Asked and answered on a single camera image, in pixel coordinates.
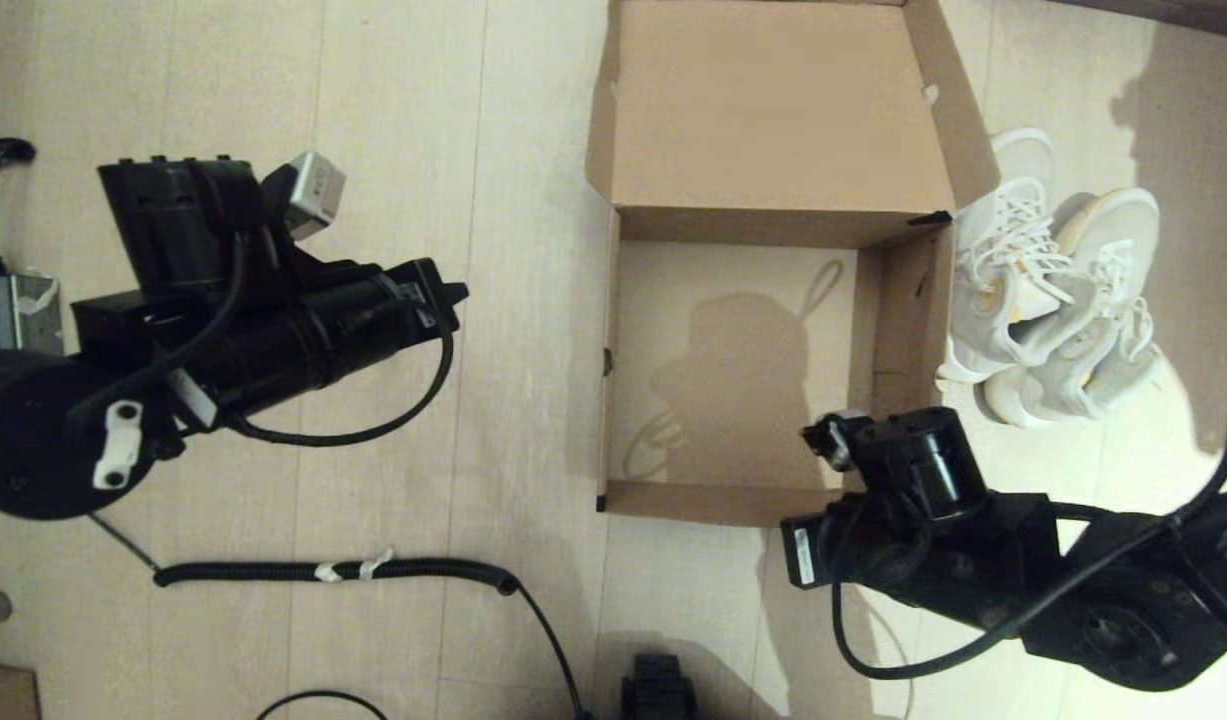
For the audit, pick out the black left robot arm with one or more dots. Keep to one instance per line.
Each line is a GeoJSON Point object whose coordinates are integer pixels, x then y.
{"type": "Point", "coordinates": [53, 440]}

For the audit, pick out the small brown cardboard box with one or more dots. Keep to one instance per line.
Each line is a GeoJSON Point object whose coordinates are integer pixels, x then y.
{"type": "Point", "coordinates": [3, 695]}

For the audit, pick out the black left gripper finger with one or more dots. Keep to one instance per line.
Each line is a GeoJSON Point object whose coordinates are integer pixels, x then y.
{"type": "Point", "coordinates": [453, 295]}

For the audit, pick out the brown cardboard shoe box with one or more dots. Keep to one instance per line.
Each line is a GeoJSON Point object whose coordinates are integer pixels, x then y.
{"type": "Point", "coordinates": [763, 100]}

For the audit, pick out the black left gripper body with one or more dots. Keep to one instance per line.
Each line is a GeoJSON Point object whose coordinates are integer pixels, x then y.
{"type": "Point", "coordinates": [333, 335]}

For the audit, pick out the white lace-up sneaker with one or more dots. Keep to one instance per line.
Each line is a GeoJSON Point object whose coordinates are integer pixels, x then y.
{"type": "Point", "coordinates": [1103, 300]}
{"type": "Point", "coordinates": [993, 300]}

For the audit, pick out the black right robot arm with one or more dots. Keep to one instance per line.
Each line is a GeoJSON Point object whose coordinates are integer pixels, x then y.
{"type": "Point", "coordinates": [1073, 590]}

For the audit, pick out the dark wooden furniture edge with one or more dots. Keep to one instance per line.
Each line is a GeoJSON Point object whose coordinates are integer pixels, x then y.
{"type": "Point", "coordinates": [1173, 12]}

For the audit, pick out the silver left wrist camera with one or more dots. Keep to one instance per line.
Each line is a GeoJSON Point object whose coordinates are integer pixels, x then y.
{"type": "Point", "coordinates": [311, 190]}

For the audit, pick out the grey metal electronics box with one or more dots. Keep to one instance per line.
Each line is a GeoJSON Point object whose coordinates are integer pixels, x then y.
{"type": "Point", "coordinates": [13, 310]}

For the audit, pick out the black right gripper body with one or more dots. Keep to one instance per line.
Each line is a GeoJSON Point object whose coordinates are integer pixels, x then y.
{"type": "Point", "coordinates": [843, 550]}

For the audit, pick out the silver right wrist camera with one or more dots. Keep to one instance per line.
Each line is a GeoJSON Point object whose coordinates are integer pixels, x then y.
{"type": "Point", "coordinates": [833, 440]}

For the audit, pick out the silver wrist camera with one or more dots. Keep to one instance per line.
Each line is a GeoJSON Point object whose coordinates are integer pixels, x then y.
{"type": "Point", "coordinates": [833, 440]}
{"type": "Point", "coordinates": [311, 190]}

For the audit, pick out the black silver robot base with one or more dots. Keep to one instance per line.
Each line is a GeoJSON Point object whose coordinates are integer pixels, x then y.
{"type": "Point", "coordinates": [658, 690]}

